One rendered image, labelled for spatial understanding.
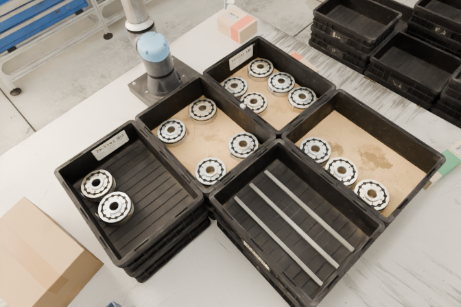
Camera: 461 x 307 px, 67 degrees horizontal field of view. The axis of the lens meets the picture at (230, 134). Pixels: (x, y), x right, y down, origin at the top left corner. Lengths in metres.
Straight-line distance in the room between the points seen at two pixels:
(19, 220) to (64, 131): 0.48
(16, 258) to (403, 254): 1.17
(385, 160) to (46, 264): 1.08
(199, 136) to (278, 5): 2.14
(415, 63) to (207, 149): 1.46
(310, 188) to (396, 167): 0.29
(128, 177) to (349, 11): 1.69
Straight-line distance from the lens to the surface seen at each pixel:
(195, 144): 1.23
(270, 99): 1.33
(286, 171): 1.16
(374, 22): 2.31
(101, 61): 2.97
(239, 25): 1.75
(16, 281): 1.20
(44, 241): 1.21
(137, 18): 1.46
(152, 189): 1.18
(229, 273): 1.18
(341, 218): 1.12
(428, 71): 2.27
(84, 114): 1.64
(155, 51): 1.38
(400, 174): 1.24
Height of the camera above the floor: 1.84
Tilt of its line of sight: 55 degrees down
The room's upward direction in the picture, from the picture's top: 7 degrees counter-clockwise
